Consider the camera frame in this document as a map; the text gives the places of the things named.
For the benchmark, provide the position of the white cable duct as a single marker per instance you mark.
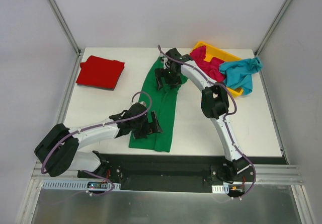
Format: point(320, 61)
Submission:
point(226, 189)
point(80, 185)

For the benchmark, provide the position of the right aluminium frame post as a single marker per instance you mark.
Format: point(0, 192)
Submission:
point(273, 26)

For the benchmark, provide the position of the aluminium frame post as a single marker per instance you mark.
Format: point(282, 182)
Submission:
point(64, 26)
point(273, 26)

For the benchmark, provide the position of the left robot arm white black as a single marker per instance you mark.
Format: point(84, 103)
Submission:
point(59, 151)

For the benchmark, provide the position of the green t shirt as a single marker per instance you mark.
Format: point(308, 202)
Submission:
point(164, 104)

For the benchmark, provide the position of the aluminium side rail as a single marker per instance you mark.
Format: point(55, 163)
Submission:
point(69, 89)
point(268, 139)

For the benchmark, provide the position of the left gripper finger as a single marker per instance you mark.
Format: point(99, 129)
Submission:
point(154, 125)
point(139, 135)

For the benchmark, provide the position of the front aluminium rail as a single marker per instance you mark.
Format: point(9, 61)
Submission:
point(265, 174)

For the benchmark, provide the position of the right aluminium side rail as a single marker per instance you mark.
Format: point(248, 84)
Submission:
point(268, 139)

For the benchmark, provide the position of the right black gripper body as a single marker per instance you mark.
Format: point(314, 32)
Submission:
point(165, 77)

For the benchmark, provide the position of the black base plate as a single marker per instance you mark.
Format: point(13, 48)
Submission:
point(194, 174)

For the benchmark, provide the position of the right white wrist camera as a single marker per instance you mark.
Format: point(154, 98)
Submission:
point(166, 62)

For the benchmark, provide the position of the left aluminium side rail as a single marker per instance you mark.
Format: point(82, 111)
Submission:
point(69, 89)

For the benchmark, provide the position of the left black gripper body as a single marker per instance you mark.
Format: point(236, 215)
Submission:
point(149, 124)

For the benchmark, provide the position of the teal t shirt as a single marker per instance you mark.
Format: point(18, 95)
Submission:
point(238, 74)

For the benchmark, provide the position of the magenta t shirt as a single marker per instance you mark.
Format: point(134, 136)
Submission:
point(211, 68)

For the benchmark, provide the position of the folded red t shirt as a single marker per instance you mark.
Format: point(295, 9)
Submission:
point(100, 73)

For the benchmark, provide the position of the yellow plastic bin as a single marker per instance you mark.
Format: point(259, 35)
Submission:
point(212, 51)

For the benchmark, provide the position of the left white cable duct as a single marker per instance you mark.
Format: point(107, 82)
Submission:
point(80, 185)

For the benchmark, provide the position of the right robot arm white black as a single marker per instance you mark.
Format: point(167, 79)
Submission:
point(217, 104)

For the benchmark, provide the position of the right white cable duct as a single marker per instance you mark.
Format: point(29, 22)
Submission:
point(226, 189)

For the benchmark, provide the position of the left aluminium frame post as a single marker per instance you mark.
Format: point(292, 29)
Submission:
point(64, 26)

